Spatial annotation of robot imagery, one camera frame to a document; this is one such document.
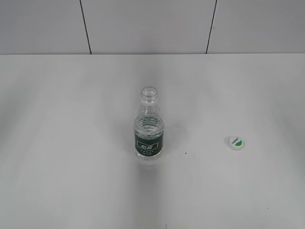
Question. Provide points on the clear plastic water bottle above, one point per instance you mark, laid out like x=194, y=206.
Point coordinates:
x=148, y=126

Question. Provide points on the white green bottle cap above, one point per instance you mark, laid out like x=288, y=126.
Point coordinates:
x=235, y=143

